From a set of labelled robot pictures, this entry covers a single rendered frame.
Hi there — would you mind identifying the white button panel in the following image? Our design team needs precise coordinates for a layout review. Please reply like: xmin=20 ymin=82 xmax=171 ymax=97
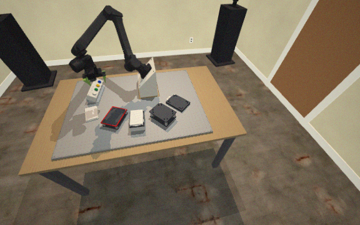
xmin=86 ymin=78 xmax=105 ymax=103

